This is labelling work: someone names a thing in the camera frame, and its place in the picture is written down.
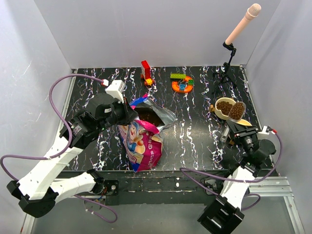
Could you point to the orange ring toy blocks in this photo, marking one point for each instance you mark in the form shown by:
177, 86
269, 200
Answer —
183, 85

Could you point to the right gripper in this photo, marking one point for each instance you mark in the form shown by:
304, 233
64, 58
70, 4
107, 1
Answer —
240, 131

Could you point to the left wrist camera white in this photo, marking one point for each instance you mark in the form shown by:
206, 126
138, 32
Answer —
114, 89

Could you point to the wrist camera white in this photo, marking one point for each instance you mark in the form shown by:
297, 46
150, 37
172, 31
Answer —
265, 132
114, 89

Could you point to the cream bowl far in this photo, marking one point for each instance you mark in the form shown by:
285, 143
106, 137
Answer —
222, 107

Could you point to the cream bowl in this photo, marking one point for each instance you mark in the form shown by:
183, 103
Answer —
242, 122
222, 107

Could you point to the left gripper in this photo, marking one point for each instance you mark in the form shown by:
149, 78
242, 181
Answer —
129, 114

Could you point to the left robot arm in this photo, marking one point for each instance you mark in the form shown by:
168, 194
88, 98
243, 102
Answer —
38, 192

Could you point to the black microphone tripod stand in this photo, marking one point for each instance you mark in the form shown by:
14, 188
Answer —
223, 73

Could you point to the red toy block figure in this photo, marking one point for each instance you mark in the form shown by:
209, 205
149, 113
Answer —
146, 74

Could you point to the aluminium rail frame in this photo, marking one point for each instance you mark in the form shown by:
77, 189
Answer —
279, 186

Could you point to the green toy brick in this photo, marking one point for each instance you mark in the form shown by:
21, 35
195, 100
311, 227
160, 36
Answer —
177, 76

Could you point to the clear plastic scoop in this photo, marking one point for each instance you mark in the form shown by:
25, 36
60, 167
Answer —
237, 111

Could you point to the cream bowl near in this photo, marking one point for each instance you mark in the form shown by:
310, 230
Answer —
242, 122

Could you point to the pink microphone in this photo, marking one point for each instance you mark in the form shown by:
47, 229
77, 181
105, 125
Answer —
252, 12

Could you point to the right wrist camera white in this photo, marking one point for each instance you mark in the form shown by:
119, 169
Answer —
265, 132

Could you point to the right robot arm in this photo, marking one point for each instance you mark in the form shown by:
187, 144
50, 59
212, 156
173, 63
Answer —
225, 212

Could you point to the pink blue pet food bag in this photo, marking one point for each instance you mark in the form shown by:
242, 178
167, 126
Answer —
141, 138

